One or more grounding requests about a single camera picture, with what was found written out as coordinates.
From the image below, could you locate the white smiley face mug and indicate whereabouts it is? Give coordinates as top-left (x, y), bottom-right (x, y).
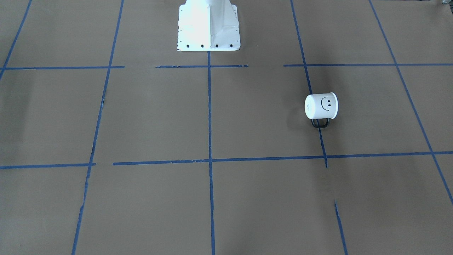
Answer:
top-left (304, 92), bottom-right (339, 129)

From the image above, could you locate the white pedestal column with base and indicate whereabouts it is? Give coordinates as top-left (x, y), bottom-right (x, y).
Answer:
top-left (177, 0), bottom-right (241, 52)

